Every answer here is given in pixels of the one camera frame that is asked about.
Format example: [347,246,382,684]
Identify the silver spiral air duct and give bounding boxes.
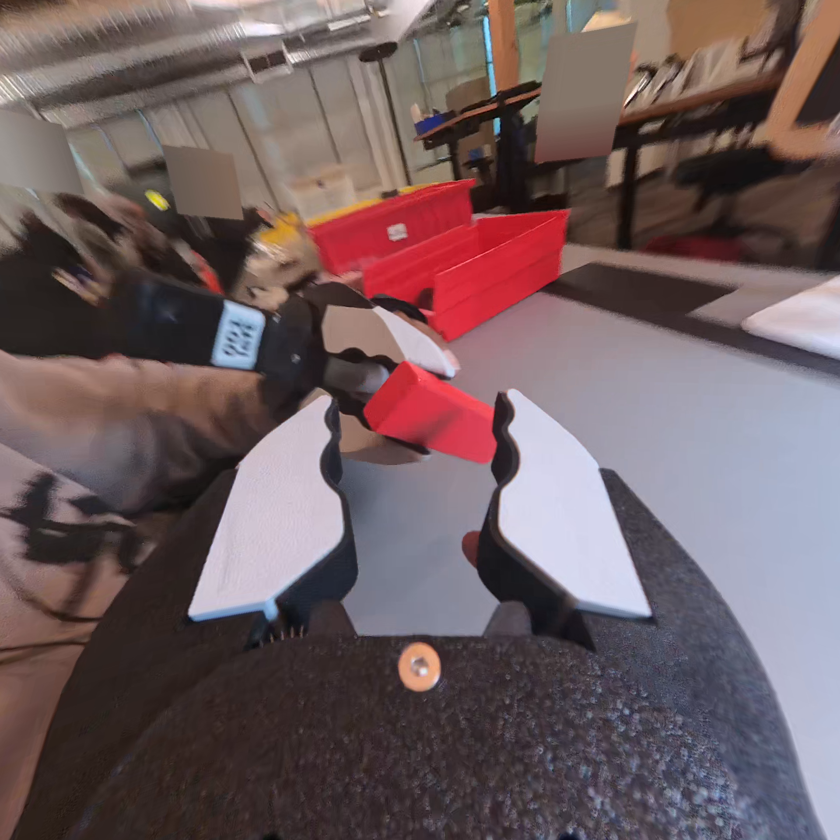
[0,20,290,109]

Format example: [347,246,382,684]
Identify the red rectangular block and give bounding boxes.
[364,361,497,465]

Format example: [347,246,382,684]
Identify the clear plastic box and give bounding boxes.
[289,167,358,221]

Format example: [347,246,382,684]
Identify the ceiling air vent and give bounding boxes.
[243,46,294,83]

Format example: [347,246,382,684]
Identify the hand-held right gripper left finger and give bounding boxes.
[188,395,359,623]

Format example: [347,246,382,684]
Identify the wooden support post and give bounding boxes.
[489,0,522,93]

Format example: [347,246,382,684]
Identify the wooden desk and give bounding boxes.
[613,72,785,250]

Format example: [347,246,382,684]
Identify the red plastic bin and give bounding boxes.
[363,210,571,342]
[307,179,476,277]

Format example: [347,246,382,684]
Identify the black floor lamp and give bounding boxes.
[360,41,414,188]

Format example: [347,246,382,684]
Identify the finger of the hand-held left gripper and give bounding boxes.
[325,359,431,467]
[322,305,458,380]

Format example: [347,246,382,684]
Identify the yellow plastic bin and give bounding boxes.
[266,185,434,247]

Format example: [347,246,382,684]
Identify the red storage crate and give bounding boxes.
[643,235,749,263]

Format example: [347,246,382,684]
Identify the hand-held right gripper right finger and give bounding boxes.
[476,388,654,649]

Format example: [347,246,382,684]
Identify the standing desk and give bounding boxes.
[415,82,546,211]

